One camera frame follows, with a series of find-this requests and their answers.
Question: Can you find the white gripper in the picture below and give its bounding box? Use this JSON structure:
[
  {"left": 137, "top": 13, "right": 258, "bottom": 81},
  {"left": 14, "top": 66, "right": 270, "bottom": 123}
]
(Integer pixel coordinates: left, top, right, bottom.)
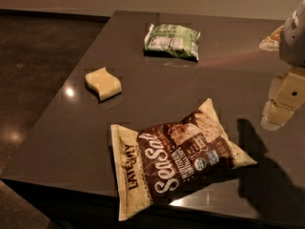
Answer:
[{"left": 259, "top": 0, "right": 305, "bottom": 131}]

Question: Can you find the brown sea salt chip bag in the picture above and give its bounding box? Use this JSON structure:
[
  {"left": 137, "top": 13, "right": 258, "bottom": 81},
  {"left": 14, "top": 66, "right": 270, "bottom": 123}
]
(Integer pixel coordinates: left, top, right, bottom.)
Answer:
[{"left": 111, "top": 99, "right": 256, "bottom": 221}]

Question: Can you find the green jalapeno chip bag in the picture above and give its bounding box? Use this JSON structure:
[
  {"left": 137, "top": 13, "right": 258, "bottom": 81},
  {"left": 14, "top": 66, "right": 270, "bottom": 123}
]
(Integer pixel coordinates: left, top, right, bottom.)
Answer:
[{"left": 144, "top": 24, "right": 201, "bottom": 61}]

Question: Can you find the yellow wavy sponge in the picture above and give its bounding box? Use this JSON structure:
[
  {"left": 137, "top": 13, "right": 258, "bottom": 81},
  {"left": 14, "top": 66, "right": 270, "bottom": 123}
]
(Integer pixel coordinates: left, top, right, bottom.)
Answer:
[{"left": 85, "top": 68, "right": 122, "bottom": 101}]

